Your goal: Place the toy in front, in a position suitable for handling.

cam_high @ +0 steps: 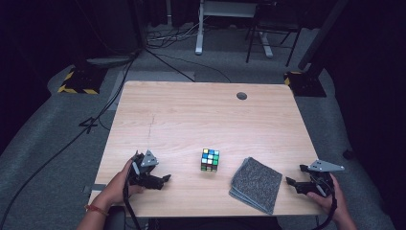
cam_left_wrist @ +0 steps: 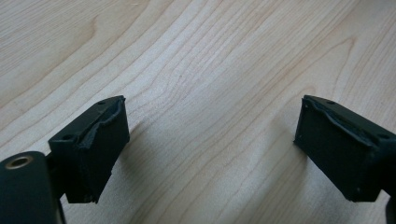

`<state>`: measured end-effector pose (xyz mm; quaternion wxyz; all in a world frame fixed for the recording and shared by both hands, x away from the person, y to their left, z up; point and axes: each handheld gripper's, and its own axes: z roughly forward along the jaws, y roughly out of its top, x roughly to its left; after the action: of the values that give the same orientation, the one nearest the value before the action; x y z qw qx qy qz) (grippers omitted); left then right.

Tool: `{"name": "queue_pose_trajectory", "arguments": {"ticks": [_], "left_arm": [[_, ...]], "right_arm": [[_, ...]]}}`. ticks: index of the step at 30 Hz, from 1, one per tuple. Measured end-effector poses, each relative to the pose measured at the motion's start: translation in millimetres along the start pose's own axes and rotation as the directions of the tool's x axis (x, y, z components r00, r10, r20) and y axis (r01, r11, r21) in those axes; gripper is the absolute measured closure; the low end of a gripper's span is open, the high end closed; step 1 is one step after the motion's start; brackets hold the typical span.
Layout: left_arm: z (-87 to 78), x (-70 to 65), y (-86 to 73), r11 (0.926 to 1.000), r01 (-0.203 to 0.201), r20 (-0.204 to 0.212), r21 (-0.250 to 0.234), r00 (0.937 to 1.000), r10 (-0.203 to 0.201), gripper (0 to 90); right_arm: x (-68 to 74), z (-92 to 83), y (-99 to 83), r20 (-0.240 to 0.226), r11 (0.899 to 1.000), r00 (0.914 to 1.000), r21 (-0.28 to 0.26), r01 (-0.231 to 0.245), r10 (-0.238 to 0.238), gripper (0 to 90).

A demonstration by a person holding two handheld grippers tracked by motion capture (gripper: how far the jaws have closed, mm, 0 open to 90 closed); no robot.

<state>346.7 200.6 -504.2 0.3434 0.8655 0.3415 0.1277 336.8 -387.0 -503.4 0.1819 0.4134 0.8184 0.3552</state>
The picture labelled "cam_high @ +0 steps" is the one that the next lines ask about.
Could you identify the grey cloth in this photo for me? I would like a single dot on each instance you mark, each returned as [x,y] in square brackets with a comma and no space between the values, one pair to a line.
[257,185]

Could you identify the grey table grommet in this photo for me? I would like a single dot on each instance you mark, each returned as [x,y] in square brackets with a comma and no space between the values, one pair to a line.
[242,96]

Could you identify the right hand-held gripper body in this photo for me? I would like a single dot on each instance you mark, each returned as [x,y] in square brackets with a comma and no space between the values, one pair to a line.
[322,183]

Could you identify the white desk frame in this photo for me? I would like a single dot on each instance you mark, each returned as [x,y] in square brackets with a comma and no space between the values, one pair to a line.
[199,35]

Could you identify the person's left hand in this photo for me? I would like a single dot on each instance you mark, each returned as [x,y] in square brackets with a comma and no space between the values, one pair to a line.
[115,191]

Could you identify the multicoloured puzzle cube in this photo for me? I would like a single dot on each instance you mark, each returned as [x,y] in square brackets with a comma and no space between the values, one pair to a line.
[210,159]

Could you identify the black chair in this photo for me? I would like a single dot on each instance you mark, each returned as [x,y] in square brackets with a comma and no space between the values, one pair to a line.
[274,22]

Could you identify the small black floor object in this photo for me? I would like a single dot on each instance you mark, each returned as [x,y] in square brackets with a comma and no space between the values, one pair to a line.
[348,154]

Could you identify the grey tape piece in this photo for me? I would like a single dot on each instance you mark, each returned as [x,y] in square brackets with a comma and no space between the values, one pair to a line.
[99,187]

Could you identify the person's dark clothing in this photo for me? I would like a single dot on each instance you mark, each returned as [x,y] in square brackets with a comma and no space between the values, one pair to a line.
[214,223]

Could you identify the dark slanted pole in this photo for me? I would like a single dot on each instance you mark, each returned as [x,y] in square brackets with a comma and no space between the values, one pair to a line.
[322,32]

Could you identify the black yellow striped stand base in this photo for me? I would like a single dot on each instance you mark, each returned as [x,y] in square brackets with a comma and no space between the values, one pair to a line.
[306,84]
[81,81]

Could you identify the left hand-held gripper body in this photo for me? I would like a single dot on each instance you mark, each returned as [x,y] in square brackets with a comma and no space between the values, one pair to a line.
[143,180]

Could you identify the person's right hand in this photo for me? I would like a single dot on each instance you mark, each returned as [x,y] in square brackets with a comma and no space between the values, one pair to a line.
[335,206]

